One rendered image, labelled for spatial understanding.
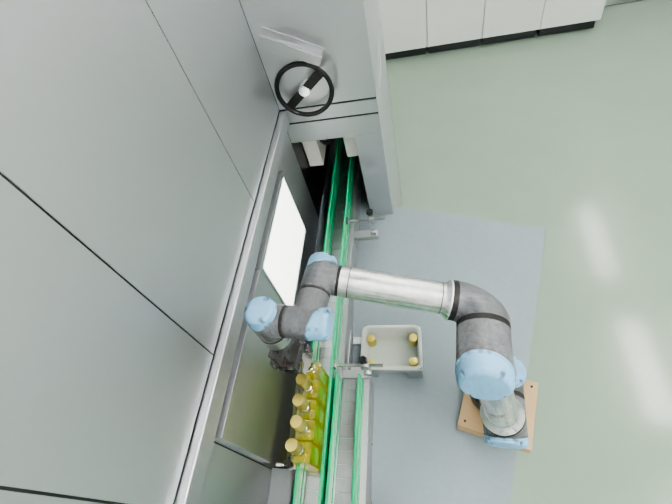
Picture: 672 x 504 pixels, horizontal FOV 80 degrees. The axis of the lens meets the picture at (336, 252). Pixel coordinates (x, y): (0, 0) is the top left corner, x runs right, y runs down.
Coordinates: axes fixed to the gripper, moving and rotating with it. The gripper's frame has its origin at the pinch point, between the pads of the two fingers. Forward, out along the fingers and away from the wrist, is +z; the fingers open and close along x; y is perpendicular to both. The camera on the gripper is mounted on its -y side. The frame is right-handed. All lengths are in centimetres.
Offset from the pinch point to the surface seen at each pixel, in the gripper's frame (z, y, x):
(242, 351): -15.3, 5.0, -11.3
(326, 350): 28.2, -13.9, -2.1
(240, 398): -10.6, 15.8, -10.3
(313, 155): 10, -100, -21
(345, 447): 28.2, 17.3, 10.5
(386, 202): 33, -91, 11
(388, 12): 67, -364, -20
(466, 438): 41, 7, 48
